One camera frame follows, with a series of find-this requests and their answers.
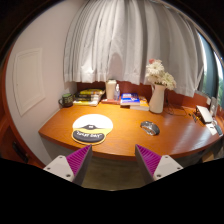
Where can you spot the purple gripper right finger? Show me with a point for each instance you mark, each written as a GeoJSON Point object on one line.
{"type": "Point", "coordinates": [153, 166]}

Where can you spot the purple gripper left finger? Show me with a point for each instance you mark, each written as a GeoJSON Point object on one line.
{"type": "Point", "coordinates": [72, 167]}

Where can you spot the grey computer mouse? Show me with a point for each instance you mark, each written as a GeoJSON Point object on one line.
{"type": "Point", "coordinates": [150, 128]}

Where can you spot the round yellow white mouse pad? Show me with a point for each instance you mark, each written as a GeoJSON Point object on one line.
{"type": "Point", "coordinates": [91, 129]}

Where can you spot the white yellow book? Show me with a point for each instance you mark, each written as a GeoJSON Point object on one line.
{"type": "Point", "coordinates": [143, 106]}

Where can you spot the white ceramic vase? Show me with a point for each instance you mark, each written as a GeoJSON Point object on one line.
{"type": "Point", "coordinates": [157, 100]}

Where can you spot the dark green mug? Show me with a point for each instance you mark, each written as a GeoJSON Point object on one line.
{"type": "Point", "coordinates": [66, 100]}

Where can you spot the white paper card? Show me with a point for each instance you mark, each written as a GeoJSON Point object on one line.
{"type": "Point", "coordinates": [211, 128]}

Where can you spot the stack of dark books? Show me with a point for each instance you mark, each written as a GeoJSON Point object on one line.
{"type": "Point", "coordinates": [88, 97]}

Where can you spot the white closed laptop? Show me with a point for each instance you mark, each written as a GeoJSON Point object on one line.
{"type": "Point", "coordinates": [204, 113]}

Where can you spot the blue book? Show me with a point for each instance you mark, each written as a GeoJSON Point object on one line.
{"type": "Point", "coordinates": [130, 99]}

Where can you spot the clear sanitizer bottle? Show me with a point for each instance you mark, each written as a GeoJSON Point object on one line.
{"type": "Point", "coordinates": [117, 92]}

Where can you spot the white and pink flowers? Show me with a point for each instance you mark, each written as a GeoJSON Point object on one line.
{"type": "Point", "coordinates": [156, 74]}

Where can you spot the white sheer curtain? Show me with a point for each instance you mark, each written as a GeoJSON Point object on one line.
{"type": "Point", "coordinates": [115, 39]}

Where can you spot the white wall panel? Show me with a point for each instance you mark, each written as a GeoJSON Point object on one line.
{"type": "Point", "coordinates": [27, 79]}

